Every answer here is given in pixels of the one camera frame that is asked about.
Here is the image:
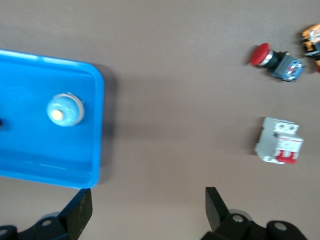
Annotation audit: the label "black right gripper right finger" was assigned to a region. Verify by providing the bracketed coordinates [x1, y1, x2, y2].
[201, 186, 308, 240]

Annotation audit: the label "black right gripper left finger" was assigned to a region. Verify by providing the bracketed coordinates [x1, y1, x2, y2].
[0, 188, 93, 240]

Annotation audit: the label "blue dome bell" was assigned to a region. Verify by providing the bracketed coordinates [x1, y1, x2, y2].
[46, 92, 85, 128]

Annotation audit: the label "blue plastic tray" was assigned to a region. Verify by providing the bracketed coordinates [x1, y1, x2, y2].
[0, 49, 105, 190]

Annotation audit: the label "white circuit breaker red levers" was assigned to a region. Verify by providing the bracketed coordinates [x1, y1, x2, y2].
[254, 116, 305, 165]

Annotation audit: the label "brown table mat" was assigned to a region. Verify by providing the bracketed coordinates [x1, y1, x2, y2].
[0, 0, 320, 240]

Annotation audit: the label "red mushroom push button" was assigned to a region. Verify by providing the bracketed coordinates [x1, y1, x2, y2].
[249, 42, 306, 83]

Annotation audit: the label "orange push button switch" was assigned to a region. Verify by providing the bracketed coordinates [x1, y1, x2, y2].
[298, 21, 320, 74]

